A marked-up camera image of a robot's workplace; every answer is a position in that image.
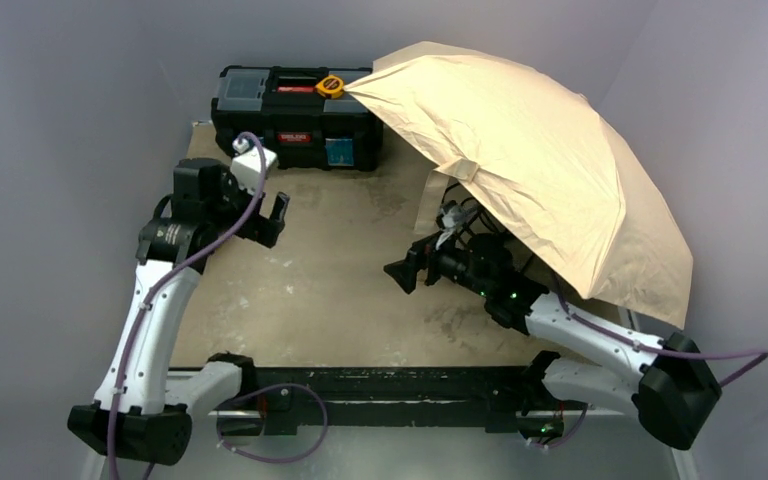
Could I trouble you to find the beige folding umbrella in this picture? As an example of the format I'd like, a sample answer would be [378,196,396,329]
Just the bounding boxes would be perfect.
[345,41,693,328]

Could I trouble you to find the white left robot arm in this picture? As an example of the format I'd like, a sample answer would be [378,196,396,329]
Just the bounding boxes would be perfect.
[67,151,289,466]

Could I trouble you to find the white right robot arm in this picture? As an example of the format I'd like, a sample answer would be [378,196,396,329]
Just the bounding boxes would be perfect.
[383,233,722,451]

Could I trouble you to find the black plastic toolbox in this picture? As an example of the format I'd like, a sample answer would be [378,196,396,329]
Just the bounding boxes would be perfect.
[210,65,383,172]

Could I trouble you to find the yellow tape measure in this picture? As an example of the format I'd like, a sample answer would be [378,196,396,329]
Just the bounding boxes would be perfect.
[314,75,345,100]

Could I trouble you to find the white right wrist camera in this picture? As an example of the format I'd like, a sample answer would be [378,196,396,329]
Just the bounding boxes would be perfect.
[436,201,480,231]

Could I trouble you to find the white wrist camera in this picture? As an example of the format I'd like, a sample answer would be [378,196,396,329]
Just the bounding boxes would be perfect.
[230,133,278,194]
[436,201,480,231]

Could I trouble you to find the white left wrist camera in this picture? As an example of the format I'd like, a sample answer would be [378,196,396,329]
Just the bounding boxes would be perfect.
[230,133,278,194]

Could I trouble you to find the black usb cable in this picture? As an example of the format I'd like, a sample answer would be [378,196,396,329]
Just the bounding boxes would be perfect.
[440,182,511,240]

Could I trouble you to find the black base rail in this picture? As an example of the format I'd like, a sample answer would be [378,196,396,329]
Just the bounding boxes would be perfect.
[214,366,580,440]

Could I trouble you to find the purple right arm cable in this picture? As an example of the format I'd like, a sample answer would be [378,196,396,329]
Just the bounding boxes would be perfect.
[552,278,768,392]

